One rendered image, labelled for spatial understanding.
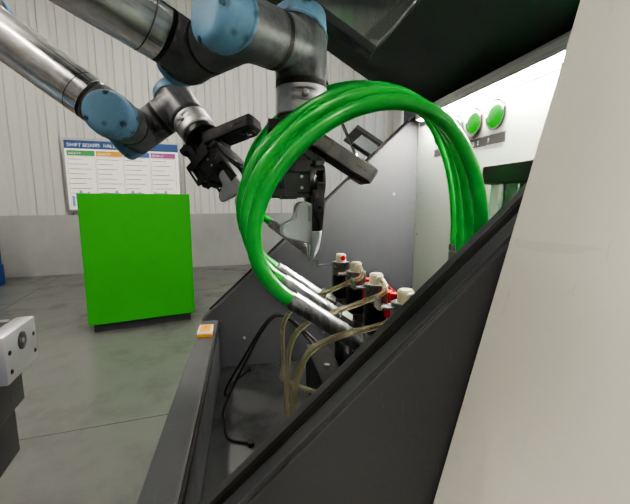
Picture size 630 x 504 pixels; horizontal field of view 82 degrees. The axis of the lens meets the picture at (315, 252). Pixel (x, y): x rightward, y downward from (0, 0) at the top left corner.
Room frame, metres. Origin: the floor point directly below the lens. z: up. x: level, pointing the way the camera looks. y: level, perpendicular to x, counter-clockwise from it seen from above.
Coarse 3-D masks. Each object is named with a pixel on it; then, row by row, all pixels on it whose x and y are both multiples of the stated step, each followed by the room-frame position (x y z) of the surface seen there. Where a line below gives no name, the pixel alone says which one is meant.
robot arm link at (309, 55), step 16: (288, 0) 0.53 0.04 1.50; (304, 0) 0.54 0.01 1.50; (304, 16) 0.53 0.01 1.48; (320, 16) 0.54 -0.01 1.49; (304, 32) 0.51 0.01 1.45; (320, 32) 0.54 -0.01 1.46; (304, 48) 0.52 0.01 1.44; (320, 48) 0.54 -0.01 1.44; (288, 64) 0.52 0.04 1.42; (304, 64) 0.52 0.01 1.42; (320, 64) 0.54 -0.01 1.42; (288, 80) 0.53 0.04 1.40; (304, 80) 0.53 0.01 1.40; (320, 80) 0.54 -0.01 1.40
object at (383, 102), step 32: (384, 96) 0.33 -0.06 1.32; (320, 128) 0.32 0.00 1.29; (448, 128) 0.34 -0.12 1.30; (288, 160) 0.31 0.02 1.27; (256, 192) 0.31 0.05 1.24; (480, 192) 0.34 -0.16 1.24; (256, 224) 0.30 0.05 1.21; (480, 224) 0.35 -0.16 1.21; (256, 256) 0.30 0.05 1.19; (288, 288) 0.32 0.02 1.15; (320, 320) 0.31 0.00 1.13
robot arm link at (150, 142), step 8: (144, 112) 0.76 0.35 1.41; (152, 112) 0.76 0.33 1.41; (152, 120) 0.76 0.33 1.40; (160, 120) 0.77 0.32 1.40; (152, 128) 0.75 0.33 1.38; (160, 128) 0.77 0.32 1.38; (168, 128) 0.78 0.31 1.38; (152, 136) 0.76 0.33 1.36; (160, 136) 0.78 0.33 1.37; (168, 136) 0.80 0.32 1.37; (120, 144) 0.75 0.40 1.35; (136, 144) 0.73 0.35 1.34; (144, 144) 0.75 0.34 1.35; (152, 144) 0.78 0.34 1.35; (120, 152) 0.76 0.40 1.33; (128, 152) 0.77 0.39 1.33; (136, 152) 0.78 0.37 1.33; (144, 152) 0.79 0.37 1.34
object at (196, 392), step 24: (216, 336) 0.73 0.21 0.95; (192, 360) 0.61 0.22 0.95; (216, 360) 0.75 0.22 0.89; (192, 384) 0.53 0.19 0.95; (216, 384) 0.72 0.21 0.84; (192, 408) 0.46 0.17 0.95; (168, 432) 0.41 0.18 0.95; (192, 432) 0.41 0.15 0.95; (168, 456) 0.37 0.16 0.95; (192, 456) 0.37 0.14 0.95; (144, 480) 0.33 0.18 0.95; (168, 480) 0.33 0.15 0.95; (192, 480) 0.39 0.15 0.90
